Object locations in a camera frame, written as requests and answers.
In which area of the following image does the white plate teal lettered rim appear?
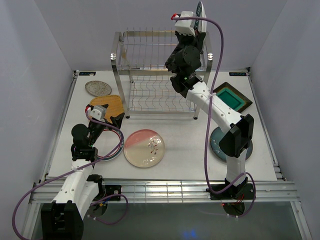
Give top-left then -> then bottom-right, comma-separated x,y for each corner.
192,1 -> 207,33

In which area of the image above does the pink cream floral plate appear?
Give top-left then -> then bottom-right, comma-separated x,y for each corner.
123,129 -> 166,168

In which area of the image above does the dark blue round plate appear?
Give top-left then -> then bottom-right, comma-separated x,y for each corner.
209,127 -> 253,163

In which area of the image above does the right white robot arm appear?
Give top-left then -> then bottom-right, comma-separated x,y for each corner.
165,32 -> 254,199

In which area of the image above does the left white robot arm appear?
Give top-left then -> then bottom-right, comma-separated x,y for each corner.
40,106 -> 125,240

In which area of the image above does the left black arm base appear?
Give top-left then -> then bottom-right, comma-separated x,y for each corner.
103,184 -> 122,201

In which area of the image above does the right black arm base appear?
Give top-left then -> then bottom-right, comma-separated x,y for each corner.
205,183 -> 255,200

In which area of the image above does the steel two-tier dish rack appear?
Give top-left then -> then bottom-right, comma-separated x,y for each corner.
110,29 -> 200,119

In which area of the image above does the yellow woven square plate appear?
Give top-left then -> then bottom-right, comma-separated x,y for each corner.
89,94 -> 125,122

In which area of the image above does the white plate green red rim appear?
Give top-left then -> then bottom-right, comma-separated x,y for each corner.
93,127 -> 125,162

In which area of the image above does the speckled grey round plate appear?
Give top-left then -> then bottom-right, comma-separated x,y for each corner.
84,80 -> 112,97

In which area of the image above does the left blue table label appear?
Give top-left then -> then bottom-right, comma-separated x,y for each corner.
78,71 -> 96,76

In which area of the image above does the blue table label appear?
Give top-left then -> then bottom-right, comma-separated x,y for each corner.
229,72 -> 247,77
78,71 -> 96,76

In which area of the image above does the right blue table label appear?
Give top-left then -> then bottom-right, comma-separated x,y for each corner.
229,72 -> 247,77

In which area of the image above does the green black square plate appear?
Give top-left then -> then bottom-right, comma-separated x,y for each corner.
213,82 -> 253,113

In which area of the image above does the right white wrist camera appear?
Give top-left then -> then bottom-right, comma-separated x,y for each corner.
170,11 -> 196,37

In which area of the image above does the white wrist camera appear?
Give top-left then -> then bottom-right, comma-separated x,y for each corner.
170,11 -> 196,37
85,104 -> 109,122

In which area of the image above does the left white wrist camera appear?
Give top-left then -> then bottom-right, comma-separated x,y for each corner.
85,104 -> 109,122

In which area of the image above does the aluminium front frame rail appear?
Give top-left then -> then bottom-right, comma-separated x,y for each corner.
28,179 -> 301,205

